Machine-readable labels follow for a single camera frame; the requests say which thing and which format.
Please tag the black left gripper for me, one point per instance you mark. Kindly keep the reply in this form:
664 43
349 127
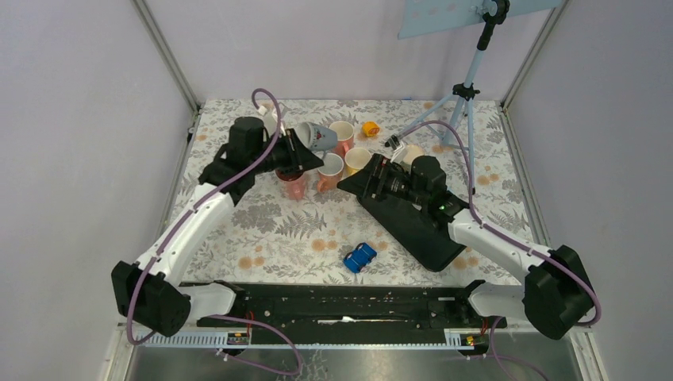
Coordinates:
299 156

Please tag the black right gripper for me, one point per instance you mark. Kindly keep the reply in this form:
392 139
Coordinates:
371 181

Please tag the large pink speckled mug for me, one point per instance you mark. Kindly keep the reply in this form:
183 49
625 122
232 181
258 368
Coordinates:
294 185

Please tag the yellow ceramic mug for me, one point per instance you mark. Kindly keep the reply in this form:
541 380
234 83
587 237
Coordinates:
356 159

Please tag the small grey mug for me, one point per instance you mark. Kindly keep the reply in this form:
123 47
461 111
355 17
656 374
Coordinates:
315 137

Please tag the terracotta floral mug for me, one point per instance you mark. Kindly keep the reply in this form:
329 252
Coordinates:
330 173

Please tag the pink ceramic mug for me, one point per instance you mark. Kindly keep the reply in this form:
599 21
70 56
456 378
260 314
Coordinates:
345 137

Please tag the light green mug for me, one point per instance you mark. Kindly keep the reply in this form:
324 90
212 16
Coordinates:
270 122

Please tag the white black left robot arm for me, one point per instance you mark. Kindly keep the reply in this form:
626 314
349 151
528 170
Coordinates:
148 291

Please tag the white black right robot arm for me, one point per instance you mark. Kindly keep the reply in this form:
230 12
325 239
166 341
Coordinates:
553 292

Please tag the beige patterned tall mug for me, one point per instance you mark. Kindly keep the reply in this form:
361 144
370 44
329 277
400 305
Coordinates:
411 153

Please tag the small orange toy cup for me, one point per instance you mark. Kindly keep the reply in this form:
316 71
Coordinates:
370 129

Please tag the floral patterned table mat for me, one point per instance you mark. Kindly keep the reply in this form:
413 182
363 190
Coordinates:
270 238

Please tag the blue toy car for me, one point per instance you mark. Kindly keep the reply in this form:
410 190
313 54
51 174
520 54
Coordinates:
359 257

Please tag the black plastic tray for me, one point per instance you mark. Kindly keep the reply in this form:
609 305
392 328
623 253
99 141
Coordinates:
428 243

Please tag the light blue perforated board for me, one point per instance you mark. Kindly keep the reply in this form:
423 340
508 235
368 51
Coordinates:
431 16

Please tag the light blue tripod stand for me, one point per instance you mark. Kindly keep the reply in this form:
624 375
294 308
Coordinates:
464 93

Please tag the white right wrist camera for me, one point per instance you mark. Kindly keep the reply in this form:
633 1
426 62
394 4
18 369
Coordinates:
399 147

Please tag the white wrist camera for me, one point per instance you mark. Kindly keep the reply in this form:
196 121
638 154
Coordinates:
399 147
263 109

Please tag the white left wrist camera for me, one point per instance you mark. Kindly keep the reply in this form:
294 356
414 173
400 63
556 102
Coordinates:
263 109

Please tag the white slotted cable duct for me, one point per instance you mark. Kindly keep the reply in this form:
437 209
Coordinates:
443 339

